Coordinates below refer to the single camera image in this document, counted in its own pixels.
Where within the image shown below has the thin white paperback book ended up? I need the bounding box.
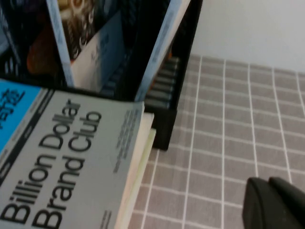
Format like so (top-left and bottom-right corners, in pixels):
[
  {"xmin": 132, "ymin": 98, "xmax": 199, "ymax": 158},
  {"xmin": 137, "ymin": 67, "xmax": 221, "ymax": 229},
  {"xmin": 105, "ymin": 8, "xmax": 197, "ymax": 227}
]
[{"xmin": 46, "ymin": 0, "xmax": 126, "ymax": 94}]

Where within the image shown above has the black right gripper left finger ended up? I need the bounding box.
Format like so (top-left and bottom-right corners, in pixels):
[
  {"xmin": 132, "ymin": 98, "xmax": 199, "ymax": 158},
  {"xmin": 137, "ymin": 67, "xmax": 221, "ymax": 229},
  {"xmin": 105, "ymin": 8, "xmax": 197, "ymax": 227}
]
[{"xmin": 242, "ymin": 177, "xmax": 298, "ymax": 229}]

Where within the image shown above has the dark spine robotics book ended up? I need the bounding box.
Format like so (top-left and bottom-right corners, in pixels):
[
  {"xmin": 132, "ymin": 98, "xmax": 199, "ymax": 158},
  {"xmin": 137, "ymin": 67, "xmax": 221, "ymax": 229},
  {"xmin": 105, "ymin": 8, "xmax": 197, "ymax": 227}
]
[{"xmin": 0, "ymin": 0, "xmax": 67, "ymax": 82}]

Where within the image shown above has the blue grey Billion Dollar book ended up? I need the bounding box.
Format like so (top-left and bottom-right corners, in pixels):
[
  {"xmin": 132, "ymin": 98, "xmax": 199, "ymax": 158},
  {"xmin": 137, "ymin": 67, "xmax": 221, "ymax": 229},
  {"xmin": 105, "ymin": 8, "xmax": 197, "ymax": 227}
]
[{"xmin": 0, "ymin": 79, "xmax": 145, "ymax": 229}]

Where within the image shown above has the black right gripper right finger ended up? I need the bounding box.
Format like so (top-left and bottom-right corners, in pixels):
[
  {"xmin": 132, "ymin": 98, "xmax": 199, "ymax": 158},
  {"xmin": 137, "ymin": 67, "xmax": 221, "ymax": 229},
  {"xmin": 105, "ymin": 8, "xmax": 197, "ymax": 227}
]
[{"xmin": 269, "ymin": 176, "xmax": 305, "ymax": 229}]

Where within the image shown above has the white book with orange trim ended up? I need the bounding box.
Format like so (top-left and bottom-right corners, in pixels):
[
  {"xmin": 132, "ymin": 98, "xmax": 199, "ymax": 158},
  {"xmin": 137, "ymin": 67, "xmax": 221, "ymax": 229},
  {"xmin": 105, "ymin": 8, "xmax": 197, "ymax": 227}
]
[{"xmin": 134, "ymin": 0, "xmax": 192, "ymax": 103}]

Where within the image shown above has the black plastic book stand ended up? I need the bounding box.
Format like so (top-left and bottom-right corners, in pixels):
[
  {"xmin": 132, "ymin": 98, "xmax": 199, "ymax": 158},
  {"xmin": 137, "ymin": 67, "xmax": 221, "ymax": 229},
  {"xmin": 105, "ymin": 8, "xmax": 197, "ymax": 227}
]
[{"xmin": 0, "ymin": 0, "xmax": 203, "ymax": 151}]

